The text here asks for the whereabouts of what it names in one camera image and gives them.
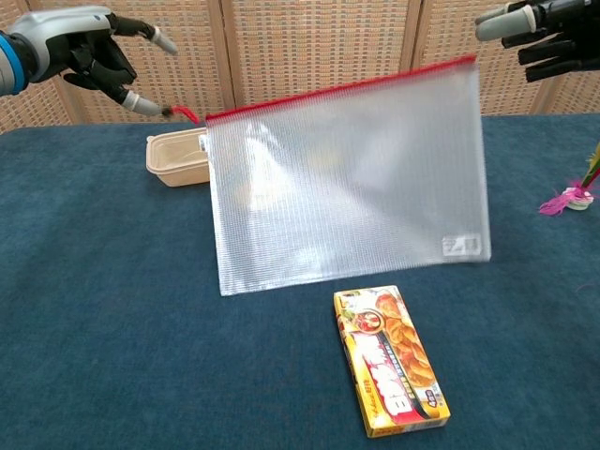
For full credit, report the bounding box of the blue felt table cover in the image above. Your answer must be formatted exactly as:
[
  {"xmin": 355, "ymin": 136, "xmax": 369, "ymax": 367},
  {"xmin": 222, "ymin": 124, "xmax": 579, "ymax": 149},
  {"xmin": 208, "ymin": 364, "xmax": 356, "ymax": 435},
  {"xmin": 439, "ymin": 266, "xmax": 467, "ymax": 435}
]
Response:
[{"xmin": 0, "ymin": 114, "xmax": 600, "ymax": 450}]

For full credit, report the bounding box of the beige plastic food container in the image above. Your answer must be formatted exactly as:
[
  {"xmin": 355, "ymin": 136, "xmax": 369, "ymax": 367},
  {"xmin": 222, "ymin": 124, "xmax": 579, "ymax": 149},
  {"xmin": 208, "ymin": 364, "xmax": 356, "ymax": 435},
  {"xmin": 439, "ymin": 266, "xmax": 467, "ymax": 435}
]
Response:
[{"xmin": 145, "ymin": 127, "xmax": 210, "ymax": 188}]

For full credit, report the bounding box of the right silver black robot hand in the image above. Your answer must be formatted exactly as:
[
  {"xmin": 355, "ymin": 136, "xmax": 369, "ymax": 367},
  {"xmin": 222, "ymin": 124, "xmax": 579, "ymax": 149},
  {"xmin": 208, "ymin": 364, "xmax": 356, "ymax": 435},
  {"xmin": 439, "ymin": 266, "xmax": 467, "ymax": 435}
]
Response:
[{"xmin": 474, "ymin": 0, "xmax": 600, "ymax": 84}]

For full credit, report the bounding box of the bamboo folding screen panel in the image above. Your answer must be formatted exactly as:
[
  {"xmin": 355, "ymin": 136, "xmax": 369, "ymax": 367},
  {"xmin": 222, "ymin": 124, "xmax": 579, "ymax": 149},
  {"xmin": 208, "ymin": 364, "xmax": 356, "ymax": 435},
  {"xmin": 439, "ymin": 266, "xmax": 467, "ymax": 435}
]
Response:
[
  {"xmin": 0, "ymin": 0, "xmax": 76, "ymax": 135},
  {"xmin": 529, "ymin": 67, "xmax": 600, "ymax": 116},
  {"xmin": 412, "ymin": 0, "xmax": 563, "ymax": 118},
  {"xmin": 219, "ymin": 0, "xmax": 423, "ymax": 113},
  {"xmin": 26, "ymin": 0, "xmax": 235, "ymax": 126}
]

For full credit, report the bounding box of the clear mesh zipper pouch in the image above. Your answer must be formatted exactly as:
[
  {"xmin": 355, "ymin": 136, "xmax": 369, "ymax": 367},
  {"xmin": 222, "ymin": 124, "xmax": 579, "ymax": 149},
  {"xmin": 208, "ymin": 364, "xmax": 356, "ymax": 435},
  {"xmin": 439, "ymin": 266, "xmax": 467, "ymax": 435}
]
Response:
[{"xmin": 161, "ymin": 54, "xmax": 493, "ymax": 298}]

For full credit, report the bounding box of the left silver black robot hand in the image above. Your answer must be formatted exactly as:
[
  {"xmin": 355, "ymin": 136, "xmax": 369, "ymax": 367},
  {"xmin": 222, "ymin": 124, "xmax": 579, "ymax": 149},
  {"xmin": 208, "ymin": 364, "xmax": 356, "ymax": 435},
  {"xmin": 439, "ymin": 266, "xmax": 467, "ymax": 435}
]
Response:
[{"xmin": 8, "ymin": 5, "xmax": 179, "ymax": 116}]

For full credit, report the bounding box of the colourful feather shuttlecock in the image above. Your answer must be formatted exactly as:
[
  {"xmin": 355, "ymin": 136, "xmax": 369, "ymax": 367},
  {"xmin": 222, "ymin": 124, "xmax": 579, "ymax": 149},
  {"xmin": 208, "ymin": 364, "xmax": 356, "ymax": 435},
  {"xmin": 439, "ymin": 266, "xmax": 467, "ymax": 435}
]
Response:
[{"xmin": 538, "ymin": 140, "xmax": 600, "ymax": 217}]

